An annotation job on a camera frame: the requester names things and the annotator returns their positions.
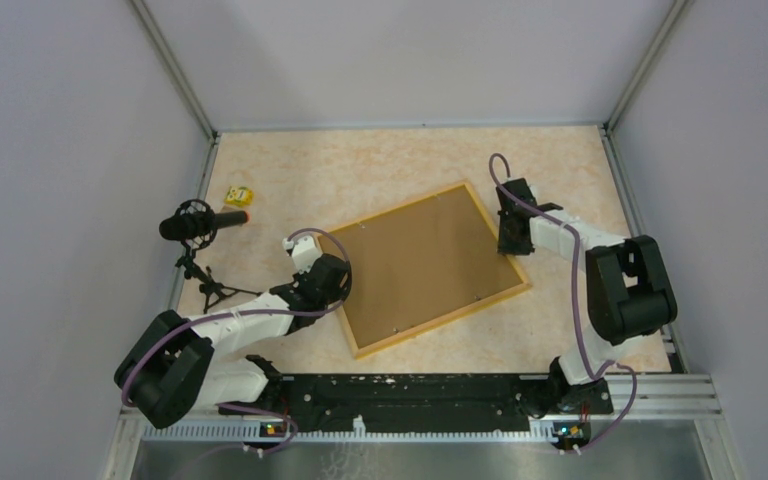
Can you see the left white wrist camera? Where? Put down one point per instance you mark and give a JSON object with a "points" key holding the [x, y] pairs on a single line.
{"points": [[303, 251]]}

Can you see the brown backing board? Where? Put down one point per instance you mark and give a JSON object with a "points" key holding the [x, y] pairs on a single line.
{"points": [[424, 265]]}

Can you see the black microphone on stand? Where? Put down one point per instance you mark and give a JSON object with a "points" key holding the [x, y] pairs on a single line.
{"points": [[195, 225]]}

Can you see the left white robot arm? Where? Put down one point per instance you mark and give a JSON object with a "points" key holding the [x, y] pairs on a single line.
{"points": [[178, 364]]}

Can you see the wooden picture frame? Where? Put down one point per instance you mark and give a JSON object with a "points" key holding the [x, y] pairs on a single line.
{"points": [[437, 321]]}

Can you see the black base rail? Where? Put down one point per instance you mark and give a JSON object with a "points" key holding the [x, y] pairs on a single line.
{"points": [[428, 403]]}

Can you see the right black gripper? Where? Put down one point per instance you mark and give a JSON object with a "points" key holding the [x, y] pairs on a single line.
{"points": [[504, 247]]}

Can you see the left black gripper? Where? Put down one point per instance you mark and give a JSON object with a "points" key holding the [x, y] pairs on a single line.
{"points": [[336, 295]]}

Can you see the small yellow toy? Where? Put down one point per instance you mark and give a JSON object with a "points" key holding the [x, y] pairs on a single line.
{"points": [[238, 196]]}

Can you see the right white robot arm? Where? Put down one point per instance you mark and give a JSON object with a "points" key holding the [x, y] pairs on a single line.
{"points": [[620, 290]]}

